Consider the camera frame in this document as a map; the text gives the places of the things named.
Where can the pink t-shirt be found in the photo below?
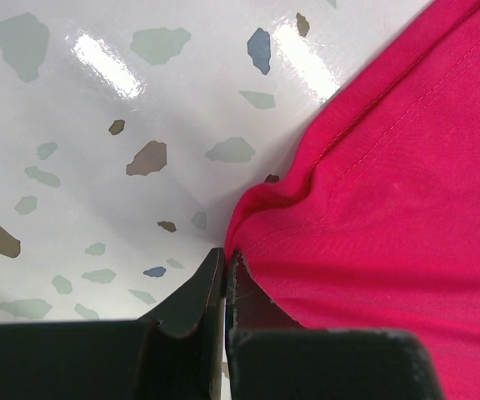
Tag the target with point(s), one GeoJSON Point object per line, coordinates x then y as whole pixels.
{"type": "Point", "coordinates": [377, 223]}

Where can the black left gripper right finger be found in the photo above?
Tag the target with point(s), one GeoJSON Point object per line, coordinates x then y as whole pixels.
{"type": "Point", "coordinates": [270, 355]}

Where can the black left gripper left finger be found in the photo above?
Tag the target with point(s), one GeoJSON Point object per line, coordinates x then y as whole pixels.
{"type": "Point", "coordinates": [173, 351]}

